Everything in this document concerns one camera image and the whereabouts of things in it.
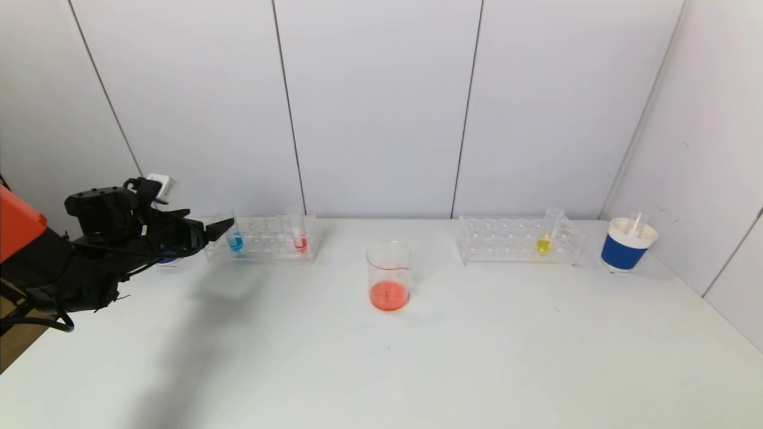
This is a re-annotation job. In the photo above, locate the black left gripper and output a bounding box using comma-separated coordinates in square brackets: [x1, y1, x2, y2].
[150, 209, 234, 257]

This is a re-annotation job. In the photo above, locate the test tube with blue pigment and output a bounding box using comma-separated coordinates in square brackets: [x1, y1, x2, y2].
[222, 209, 245, 253]

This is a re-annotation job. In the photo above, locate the clear acrylic test tube rack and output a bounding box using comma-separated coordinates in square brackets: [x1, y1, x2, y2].
[198, 214, 318, 263]
[456, 216, 584, 267]

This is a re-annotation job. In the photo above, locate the test tube with red pigment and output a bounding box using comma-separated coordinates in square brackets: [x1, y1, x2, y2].
[287, 207, 309, 254]

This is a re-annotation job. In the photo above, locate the clear glass beaker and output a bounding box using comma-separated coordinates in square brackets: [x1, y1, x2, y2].
[366, 241, 413, 312]

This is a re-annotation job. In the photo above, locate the test tube with yellow pigment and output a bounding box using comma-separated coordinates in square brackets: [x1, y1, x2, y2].
[535, 207, 564, 256]

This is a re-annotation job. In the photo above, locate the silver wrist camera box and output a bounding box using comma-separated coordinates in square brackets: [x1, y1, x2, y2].
[146, 173, 179, 205]

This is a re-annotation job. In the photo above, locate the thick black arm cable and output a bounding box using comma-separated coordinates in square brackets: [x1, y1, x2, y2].
[0, 307, 76, 334]

